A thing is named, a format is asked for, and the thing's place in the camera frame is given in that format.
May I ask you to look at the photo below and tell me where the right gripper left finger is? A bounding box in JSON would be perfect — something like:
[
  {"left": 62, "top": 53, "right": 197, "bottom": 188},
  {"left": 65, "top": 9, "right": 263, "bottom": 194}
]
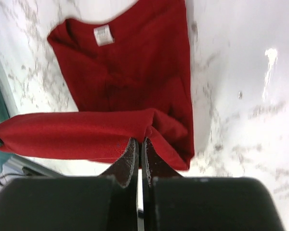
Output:
[{"left": 0, "top": 139, "right": 139, "bottom": 231}]

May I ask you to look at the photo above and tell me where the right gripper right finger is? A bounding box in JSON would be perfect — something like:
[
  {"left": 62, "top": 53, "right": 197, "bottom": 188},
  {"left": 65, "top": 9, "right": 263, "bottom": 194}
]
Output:
[{"left": 141, "top": 139, "right": 284, "bottom": 231}]

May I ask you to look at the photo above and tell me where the red t shirt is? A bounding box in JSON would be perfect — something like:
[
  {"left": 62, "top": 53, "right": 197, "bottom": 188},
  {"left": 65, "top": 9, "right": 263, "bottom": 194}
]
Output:
[{"left": 0, "top": 0, "right": 195, "bottom": 170}]

